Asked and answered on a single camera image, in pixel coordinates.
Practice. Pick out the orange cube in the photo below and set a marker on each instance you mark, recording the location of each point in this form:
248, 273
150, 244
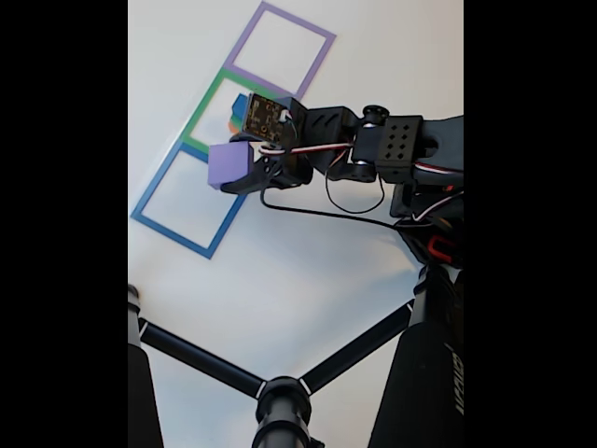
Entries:
231, 127

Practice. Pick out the green cube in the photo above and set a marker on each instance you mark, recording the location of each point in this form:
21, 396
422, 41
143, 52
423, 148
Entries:
234, 119

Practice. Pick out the purple block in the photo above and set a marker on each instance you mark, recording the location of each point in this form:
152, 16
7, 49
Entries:
227, 164

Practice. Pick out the small blue cube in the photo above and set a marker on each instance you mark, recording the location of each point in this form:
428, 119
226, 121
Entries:
240, 106

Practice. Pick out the red black table clamp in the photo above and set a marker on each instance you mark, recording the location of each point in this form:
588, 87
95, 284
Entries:
438, 247

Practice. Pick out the black tripod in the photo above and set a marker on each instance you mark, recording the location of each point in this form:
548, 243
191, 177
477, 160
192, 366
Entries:
280, 406

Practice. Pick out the gripper camera board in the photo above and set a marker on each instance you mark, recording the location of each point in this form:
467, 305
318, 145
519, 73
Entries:
268, 116

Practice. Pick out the green square frame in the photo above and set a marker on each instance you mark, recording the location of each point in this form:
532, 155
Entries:
200, 112

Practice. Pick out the purple square frame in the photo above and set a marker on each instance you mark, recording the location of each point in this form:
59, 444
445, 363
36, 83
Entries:
322, 51

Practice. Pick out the blue square frame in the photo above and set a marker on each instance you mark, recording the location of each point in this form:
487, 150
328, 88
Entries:
186, 238

